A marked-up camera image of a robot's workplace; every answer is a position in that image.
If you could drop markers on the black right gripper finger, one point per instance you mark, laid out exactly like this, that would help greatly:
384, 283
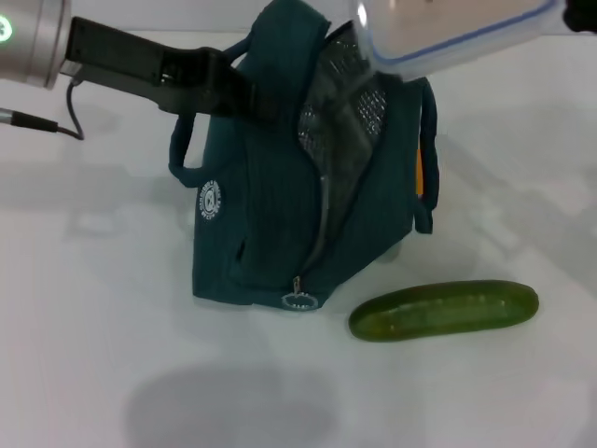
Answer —
583, 14

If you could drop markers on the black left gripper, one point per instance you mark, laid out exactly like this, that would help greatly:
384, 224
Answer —
154, 74

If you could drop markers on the dark teal insulated lunch bag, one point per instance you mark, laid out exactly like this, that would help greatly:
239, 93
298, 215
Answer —
261, 224

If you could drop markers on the clear blue-rimmed food container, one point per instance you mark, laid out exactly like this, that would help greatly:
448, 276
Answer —
420, 32

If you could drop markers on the orange pear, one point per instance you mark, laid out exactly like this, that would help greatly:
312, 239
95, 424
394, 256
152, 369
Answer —
420, 172

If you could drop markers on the green cucumber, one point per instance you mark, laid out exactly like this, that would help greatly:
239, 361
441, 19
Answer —
443, 310

